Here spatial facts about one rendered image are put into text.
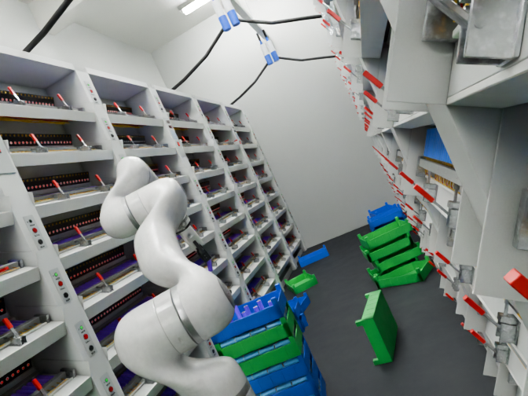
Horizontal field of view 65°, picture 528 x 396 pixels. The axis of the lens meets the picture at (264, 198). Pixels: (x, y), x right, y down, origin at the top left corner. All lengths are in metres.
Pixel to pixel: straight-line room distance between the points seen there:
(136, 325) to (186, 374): 0.13
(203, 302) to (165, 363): 0.13
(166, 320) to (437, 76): 0.60
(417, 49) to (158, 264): 0.67
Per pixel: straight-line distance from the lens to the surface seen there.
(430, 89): 0.39
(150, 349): 0.80
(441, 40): 0.39
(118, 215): 1.10
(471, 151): 0.40
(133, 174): 1.18
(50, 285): 1.56
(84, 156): 1.98
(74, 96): 2.28
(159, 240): 0.94
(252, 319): 1.64
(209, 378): 0.82
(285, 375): 1.72
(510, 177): 0.41
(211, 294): 0.78
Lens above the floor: 0.88
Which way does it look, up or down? 2 degrees down
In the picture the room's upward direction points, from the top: 25 degrees counter-clockwise
